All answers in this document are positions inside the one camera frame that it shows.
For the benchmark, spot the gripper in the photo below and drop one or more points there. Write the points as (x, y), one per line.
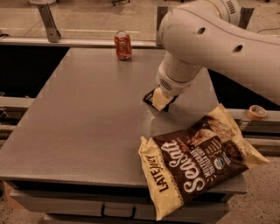
(172, 84)

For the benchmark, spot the dark rxbar chocolate wrapper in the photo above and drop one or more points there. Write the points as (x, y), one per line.
(148, 100)

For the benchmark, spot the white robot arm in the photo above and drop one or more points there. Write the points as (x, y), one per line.
(204, 34)

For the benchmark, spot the brown sea salt chip bag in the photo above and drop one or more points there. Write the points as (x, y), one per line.
(181, 165)

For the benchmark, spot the red soda can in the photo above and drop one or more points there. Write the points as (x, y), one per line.
(123, 45)

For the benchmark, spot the orange tape roll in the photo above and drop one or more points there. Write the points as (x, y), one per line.
(257, 112)

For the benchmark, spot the grey table drawer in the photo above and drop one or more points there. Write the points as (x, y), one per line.
(79, 207)

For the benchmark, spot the right metal bracket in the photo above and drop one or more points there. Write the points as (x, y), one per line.
(245, 16)

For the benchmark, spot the black drawer handle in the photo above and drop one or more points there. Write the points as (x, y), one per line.
(118, 211)

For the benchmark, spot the left metal bracket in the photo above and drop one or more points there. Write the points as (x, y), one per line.
(52, 32)

